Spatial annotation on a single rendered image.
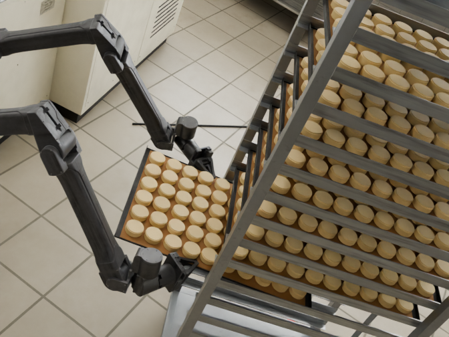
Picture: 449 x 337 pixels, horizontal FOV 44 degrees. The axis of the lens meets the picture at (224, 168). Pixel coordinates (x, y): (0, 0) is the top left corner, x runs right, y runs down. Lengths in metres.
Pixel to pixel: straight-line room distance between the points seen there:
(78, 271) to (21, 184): 0.54
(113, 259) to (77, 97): 1.70
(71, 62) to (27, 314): 1.27
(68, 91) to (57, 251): 0.91
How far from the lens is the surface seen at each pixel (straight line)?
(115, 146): 3.09
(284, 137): 1.21
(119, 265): 1.46
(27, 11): 2.56
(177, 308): 2.30
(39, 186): 2.79
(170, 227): 1.62
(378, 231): 1.44
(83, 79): 2.96
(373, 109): 1.29
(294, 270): 1.60
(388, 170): 1.31
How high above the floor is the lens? 2.00
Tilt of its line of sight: 39 degrees down
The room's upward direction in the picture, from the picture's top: 25 degrees clockwise
